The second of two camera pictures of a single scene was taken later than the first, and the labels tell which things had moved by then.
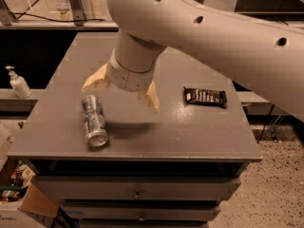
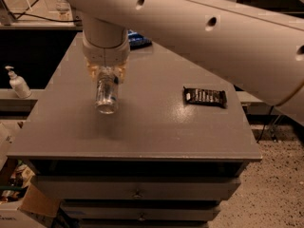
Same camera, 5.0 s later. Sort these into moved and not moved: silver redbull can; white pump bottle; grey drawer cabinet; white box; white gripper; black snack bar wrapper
Moved: white gripper; silver redbull can
Not moved: grey drawer cabinet; black snack bar wrapper; white pump bottle; white box
